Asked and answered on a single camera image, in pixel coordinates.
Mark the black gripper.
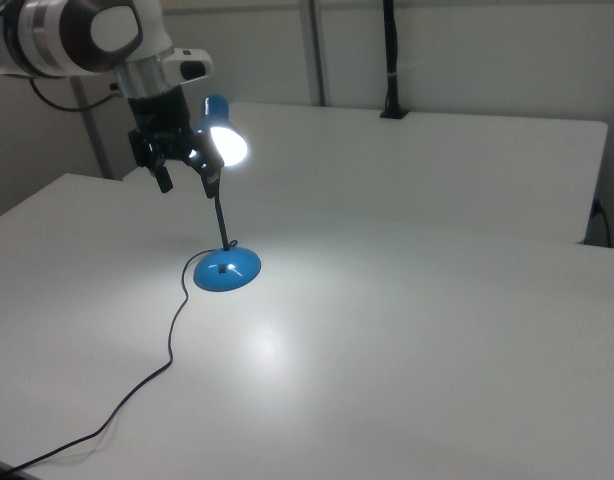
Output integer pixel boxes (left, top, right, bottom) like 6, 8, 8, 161
126, 83, 225, 201

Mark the blue desk lamp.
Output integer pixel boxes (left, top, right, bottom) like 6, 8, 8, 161
192, 93, 262, 294

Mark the black clamp pole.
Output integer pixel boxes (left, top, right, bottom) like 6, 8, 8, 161
379, 0, 411, 121

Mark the slim grey frame post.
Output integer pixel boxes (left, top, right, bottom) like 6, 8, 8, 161
69, 74, 115, 181

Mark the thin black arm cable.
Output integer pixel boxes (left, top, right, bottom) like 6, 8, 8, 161
28, 77, 122, 112

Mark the thin black lamp cord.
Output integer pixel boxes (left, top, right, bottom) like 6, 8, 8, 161
0, 240, 239, 480

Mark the wide grey frame post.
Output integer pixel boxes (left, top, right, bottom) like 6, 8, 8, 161
298, 0, 334, 108

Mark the black wall cable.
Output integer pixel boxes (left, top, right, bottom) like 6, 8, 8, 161
592, 198, 612, 248

